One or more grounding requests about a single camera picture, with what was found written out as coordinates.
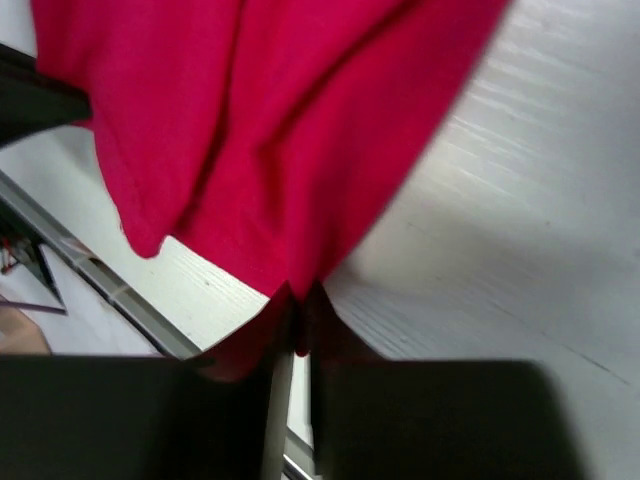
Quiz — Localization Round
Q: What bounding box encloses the red t shirt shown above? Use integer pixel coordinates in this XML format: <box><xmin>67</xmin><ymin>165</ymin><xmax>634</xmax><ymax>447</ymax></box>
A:
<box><xmin>29</xmin><ymin>0</ymin><xmax>516</xmax><ymax>386</ymax></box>

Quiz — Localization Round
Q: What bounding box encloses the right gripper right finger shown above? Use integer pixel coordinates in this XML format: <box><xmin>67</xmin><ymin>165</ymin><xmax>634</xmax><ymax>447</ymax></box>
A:
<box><xmin>303</xmin><ymin>282</ymin><xmax>388</xmax><ymax>370</ymax></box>

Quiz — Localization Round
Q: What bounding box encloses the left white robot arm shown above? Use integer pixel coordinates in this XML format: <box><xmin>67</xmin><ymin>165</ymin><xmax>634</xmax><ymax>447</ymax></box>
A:
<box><xmin>0</xmin><ymin>44</ymin><xmax>92</xmax><ymax>148</ymax></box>

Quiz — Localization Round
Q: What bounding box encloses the aluminium table rail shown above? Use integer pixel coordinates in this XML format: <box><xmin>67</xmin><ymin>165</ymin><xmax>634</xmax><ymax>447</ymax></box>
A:
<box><xmin>1</xmin><ymin>172</ymin><xmax>317</xmax><ymax>479</ymax></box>

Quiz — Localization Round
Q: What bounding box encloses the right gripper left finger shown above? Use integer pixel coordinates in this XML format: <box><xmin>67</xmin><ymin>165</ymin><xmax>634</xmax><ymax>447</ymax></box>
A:
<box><xmin>185</xmin><ymin>282</ymin><xmax>297</xmax><ymax>383</ymax></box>

